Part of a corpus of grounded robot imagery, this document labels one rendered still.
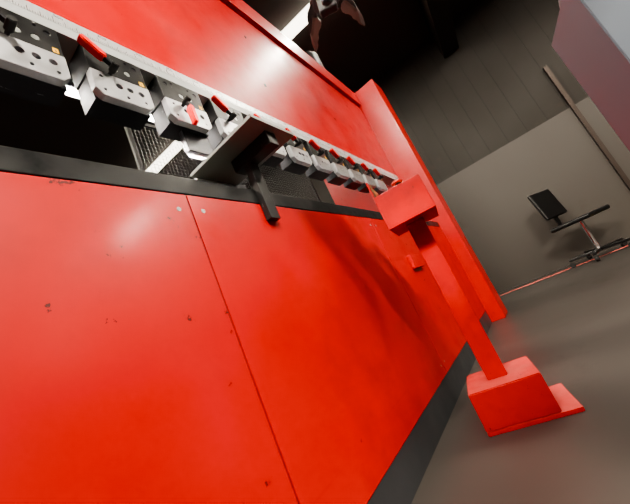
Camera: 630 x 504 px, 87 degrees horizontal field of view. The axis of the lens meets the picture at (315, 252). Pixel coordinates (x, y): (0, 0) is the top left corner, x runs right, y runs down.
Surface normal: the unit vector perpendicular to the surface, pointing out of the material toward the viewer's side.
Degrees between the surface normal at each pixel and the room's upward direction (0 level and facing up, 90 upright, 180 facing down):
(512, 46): 90
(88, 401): 90
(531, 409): 90
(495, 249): 90
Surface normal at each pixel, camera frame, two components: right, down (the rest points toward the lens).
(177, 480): 0.74, -0.45
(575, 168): -0.49, 0.00
